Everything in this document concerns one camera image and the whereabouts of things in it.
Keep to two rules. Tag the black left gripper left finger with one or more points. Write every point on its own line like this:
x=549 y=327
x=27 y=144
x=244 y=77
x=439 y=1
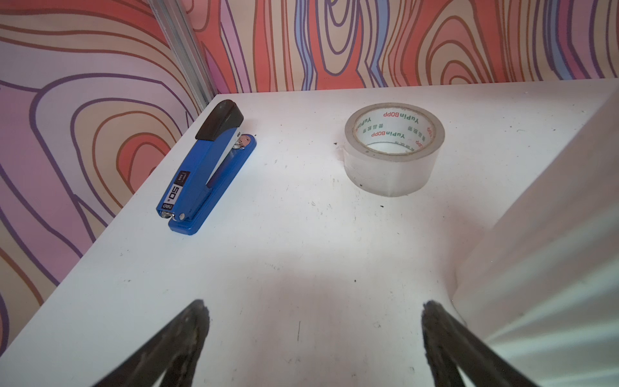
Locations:
x=171 y=356

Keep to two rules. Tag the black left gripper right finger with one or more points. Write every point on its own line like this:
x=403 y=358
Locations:
x=453 y=352

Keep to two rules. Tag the white ribbed ceramic vase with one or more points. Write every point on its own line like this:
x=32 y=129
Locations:
x=541 y=288

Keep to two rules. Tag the blue black stapler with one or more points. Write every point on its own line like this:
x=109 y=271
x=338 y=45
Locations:
x=219 y=152

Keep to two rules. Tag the clear tape roll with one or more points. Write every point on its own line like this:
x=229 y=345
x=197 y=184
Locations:
x=390 y=149

